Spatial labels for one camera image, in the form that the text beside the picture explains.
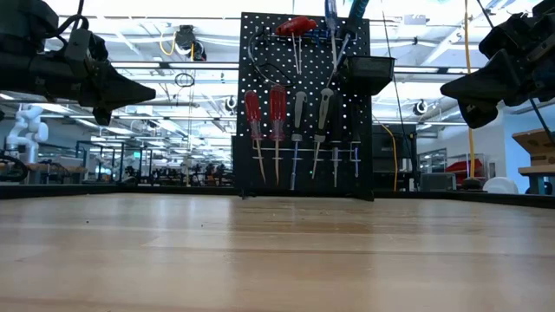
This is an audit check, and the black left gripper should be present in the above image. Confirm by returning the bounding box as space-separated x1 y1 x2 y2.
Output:
29 50 157 127

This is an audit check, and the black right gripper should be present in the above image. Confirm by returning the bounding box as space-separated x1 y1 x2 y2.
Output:
440 10 555 130

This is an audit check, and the black plastic bin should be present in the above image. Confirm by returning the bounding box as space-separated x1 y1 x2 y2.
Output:
340 55 397 97

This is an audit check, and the black ribbed handle screwdriver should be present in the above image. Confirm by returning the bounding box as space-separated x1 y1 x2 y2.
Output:
349 101 362 179

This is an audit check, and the black thin cord loop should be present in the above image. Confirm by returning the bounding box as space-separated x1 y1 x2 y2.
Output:
247 26 297 88

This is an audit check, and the blue black handle screwdriver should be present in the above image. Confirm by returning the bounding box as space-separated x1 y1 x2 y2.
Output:
325 0 371 88

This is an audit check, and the grey black handle nut driver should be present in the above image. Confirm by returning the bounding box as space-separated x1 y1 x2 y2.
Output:
310 87 336 181
289 90 309 192

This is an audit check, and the large clear red screwdriver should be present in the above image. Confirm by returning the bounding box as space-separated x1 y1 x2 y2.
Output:
269 84 289 187

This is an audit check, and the clear blue handle screwdriver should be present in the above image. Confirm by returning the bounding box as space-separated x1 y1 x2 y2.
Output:
324 0 340 75

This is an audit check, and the red plastic bin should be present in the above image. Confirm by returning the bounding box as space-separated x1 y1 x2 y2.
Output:
446 159 483 174

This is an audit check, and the cardboard box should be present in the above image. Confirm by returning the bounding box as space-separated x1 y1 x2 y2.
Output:
511 127 555 166

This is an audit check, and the black round stand base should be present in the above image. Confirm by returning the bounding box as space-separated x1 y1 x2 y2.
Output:
460 176 485 191

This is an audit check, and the white dome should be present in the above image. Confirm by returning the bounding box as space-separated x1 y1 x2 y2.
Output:
482 175 519 194

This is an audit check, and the wooden top table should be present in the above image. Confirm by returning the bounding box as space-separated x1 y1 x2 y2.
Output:
518 164 555 195

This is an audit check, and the grey box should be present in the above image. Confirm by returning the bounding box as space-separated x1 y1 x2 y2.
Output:
419 172 458 192

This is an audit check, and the black cabinet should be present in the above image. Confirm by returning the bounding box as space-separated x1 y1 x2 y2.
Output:
372 124 418 192

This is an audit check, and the black metal pegboard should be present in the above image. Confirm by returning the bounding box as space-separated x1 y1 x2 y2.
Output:
232 11 375 202

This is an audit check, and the metal pegboard hook rack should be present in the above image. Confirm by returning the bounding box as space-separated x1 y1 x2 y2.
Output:
255 27 359 44

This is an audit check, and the thin black diagonal cable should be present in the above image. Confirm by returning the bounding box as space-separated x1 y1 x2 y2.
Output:
476 0 555 146

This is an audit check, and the hanging black cable loop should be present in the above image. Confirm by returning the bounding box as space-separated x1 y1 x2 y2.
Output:
173 72 196 88

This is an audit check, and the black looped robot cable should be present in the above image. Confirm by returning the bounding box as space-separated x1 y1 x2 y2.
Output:
45 0 91 42

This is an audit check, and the black cable coil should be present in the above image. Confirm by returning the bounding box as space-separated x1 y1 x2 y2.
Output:
0 153 29 183

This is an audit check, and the wire screwdriver holder rack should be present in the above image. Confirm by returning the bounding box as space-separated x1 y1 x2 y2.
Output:
251 138 363 163

